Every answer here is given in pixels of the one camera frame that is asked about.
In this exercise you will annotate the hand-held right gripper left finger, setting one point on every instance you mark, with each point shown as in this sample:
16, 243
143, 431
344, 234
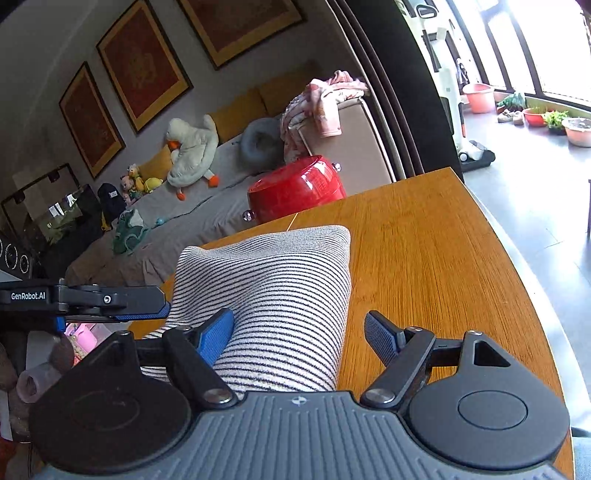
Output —
214, 334

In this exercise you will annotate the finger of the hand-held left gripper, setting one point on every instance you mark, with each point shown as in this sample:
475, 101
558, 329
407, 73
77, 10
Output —
138, 297

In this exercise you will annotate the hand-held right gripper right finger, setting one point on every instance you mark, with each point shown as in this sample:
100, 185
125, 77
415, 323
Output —
383, 337

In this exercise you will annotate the grey striped knit garment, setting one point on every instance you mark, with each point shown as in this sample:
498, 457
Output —
277, 286

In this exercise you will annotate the pink clothes pile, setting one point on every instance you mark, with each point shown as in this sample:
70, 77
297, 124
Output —
318, 106

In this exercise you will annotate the black appliance with round dials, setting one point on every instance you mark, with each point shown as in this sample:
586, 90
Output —
14, 256

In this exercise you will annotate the green plush toy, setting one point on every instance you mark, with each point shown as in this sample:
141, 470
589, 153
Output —
129, 233

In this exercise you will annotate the dark brown fuzzy object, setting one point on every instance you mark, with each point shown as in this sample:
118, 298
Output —
63, 353

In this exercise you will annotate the pink toy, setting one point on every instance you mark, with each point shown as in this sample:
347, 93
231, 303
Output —
83, 341

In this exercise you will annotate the rolled grey pink cloth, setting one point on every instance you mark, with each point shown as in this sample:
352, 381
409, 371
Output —
34, 383

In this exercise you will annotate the black glass fish tank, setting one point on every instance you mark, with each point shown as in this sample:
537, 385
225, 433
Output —
60, 217

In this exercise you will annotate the dark navy bag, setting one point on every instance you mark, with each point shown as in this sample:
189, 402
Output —
110, 205

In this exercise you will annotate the small yellow plush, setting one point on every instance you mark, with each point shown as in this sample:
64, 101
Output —
153, 184

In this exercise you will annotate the grey sofa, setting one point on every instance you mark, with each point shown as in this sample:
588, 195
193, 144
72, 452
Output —
221, 198

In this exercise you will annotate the yellow pillow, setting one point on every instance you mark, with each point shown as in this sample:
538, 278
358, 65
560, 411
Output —
157, 166

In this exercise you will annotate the white goose plush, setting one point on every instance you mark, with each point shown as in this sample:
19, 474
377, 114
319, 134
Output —
189, 157

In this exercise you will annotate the red glossy stool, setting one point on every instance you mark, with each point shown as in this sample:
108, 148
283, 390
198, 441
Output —
295, 189

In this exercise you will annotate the red framed picture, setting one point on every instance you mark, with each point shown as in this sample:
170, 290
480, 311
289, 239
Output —
90, 120
240, 25
143, 64

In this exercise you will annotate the grey neck pillow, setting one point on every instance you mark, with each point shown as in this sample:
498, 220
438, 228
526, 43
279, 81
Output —
261, 143

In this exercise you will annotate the yellow sofa back cushion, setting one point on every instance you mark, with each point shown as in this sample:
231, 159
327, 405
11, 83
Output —
286, 90
238, 115

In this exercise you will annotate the white upright vacuum cleaner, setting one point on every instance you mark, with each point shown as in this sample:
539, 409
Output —
450, 115

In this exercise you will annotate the person's blue trouser leg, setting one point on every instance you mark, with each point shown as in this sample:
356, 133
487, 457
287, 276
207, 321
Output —
582, 454

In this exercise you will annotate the pair of small shoes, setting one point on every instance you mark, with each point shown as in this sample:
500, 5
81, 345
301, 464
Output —
510, 117

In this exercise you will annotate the grey brown curtain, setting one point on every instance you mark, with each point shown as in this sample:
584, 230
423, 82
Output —
397, 83

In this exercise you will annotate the pink plastic basin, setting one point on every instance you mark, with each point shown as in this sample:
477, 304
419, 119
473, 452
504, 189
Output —
478, 98

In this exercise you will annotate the red bowl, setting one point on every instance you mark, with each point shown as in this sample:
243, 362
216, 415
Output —
535, 117

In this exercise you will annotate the green seedlings pot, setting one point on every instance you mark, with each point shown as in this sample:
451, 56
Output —
556, 122

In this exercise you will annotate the pale pink basin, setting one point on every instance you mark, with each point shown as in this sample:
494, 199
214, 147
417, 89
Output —
578, 134

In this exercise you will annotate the dark framed window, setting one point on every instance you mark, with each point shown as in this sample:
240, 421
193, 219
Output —
538, 46

